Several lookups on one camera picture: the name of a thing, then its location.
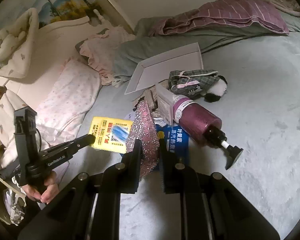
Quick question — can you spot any blue eye mask packet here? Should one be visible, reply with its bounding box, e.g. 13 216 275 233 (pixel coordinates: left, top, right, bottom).
155 124 189 163

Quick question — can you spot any pink sequin pouch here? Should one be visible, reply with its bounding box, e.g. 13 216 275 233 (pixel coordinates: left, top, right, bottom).
126 99 159 180

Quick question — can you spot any purple pump bottle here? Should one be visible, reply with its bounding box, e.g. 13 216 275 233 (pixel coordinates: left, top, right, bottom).
173 95 244 170

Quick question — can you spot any plaid plush panda toy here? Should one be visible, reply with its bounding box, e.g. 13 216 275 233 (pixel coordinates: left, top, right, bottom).
168 69 228 102

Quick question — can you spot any person's left hand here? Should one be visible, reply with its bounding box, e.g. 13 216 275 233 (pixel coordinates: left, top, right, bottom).
22 171 59 204

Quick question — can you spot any yellow packet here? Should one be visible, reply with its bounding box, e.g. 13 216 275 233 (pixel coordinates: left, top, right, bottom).
89 116 133 154

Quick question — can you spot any pink floral pillow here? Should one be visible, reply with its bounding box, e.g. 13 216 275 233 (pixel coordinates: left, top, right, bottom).
36 60 101 147

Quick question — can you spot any small grey carton box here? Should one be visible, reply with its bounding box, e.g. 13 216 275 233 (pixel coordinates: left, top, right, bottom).
155 83 174 126

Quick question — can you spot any white shallow box tray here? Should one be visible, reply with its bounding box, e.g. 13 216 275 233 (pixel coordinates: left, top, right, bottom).
125 42 203 95

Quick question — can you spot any pink ruffled pillow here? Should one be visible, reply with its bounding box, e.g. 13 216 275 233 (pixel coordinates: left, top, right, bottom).
75 26 135 87

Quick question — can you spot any white headboard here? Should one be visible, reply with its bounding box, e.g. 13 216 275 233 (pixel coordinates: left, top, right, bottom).
0 14 113 109

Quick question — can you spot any grey-green fleece blanket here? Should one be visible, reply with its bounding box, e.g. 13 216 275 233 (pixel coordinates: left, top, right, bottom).
111 18 277 87

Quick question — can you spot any white quilted blanket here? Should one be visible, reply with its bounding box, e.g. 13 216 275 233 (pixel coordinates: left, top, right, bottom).
0 8 39 79

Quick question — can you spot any landscape print curtain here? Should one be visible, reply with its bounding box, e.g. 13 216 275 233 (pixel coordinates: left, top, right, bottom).
0 0 104 30

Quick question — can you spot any purple striped blanket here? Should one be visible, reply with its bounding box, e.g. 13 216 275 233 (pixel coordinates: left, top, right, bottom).
149 0 290 36

